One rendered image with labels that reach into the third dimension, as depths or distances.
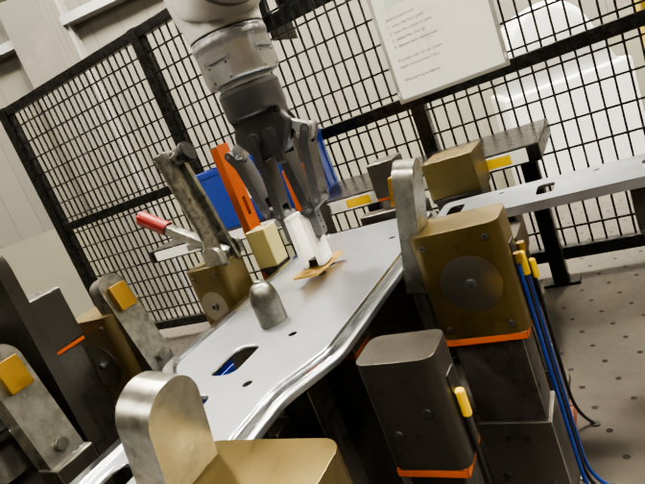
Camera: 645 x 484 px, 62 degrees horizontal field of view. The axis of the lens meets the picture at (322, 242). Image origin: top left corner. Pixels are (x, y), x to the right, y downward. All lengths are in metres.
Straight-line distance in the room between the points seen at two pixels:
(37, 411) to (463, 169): 0.62
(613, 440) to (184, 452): 0.59
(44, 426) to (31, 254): 4.47
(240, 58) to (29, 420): 0.41
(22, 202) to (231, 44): 4.36
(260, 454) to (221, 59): 0.45
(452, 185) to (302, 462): 0.63
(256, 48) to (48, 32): 3.67
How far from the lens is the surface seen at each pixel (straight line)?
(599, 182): 0.71
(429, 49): 1.14
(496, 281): 0.53
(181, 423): 0.28
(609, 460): 0.75
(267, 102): 0.63
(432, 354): 0.43
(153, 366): 0.64
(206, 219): 0.76
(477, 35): 1.12
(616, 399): 0.84
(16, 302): 0.57
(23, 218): 4.95
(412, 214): 0.54
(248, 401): 0.45
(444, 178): 0.84
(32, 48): 4.34
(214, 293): 0.76
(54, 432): 0.56
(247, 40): 0.63
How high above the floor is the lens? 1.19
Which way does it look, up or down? 13 degrees down
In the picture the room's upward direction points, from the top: 21 degrees counter-clockwise
